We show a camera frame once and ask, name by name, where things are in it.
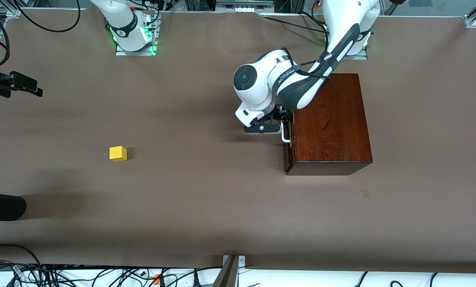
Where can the black ribbed cylinder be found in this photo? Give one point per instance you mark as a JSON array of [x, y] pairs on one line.
[[2, 206]]

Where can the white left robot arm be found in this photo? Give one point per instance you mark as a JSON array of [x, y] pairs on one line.
[[258, 83]]

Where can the yellow wooden block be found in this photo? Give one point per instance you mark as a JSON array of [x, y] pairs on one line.
[[118, 153]]

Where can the small brown tape patch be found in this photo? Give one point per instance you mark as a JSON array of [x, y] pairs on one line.
[[365, 194]]

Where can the brown paper table cover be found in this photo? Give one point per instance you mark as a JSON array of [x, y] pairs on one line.
[[182, 191]]

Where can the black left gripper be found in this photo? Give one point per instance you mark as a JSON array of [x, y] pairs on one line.
[[282, 114]]

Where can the aluminium frame post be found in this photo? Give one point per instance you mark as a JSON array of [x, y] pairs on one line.
[[228, 275]]

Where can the white power strip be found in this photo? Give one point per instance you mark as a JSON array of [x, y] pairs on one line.
[[244, 6]]

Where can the dark brown wooden cabinet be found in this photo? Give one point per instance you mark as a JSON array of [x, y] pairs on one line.
[[329, 119]]

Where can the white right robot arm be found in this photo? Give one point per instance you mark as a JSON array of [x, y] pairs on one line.
[[122, 24]]

